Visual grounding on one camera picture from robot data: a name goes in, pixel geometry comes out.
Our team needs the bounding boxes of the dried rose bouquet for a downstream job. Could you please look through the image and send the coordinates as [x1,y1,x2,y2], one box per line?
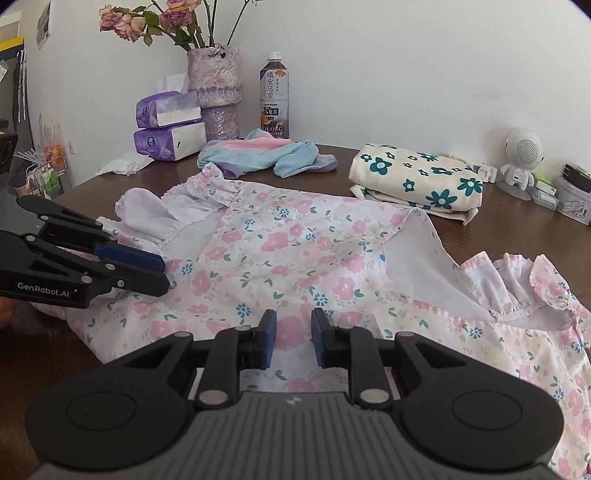
[98,0,264,51]

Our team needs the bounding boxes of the white plastic holder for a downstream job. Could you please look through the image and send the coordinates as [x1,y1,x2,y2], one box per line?
[450,154,498,183]

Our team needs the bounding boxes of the folded cream teal-flowered garment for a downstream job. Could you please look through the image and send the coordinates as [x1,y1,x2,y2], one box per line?
[348,144,484,226]

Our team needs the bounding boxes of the crumpled white tissue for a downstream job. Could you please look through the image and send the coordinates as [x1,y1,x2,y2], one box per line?
[95,158,155,177]

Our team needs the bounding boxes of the tea bottle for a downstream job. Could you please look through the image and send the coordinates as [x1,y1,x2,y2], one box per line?
[259,52,291,139]

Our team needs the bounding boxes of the open purple tissue pack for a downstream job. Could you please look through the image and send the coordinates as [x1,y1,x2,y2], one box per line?
[135,74,204,129]

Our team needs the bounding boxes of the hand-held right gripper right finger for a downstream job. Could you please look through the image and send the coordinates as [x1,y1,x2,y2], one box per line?
[313,308,485,409]

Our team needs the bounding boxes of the pastel blue pink garment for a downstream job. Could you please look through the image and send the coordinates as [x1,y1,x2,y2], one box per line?
[197,128,339,180]

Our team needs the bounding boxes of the clear plastic small box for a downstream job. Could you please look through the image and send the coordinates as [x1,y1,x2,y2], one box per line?
[529,187,558,210]

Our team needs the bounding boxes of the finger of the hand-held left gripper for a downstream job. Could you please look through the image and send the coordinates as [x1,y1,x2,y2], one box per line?
[16,195,166,274]
[0,230,171,300]

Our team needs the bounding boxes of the white robot-shaped speaker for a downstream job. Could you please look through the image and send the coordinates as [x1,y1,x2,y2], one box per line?
[496,128,544,201]

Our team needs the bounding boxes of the purple textured vase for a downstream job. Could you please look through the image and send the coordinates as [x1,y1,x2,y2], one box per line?
[187,45,243,141]

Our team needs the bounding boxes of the pink floral dress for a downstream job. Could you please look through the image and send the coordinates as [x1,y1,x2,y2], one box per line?
[34,166,591,480]

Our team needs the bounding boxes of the black power adapter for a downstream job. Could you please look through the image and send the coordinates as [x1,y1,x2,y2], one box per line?
[561,164,591,192]

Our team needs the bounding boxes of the wire storage rack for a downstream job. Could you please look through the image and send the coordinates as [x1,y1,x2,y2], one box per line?
[25,152,71,201]

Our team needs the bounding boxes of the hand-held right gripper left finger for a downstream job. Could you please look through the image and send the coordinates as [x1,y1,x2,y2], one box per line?
[104,309,278,411]

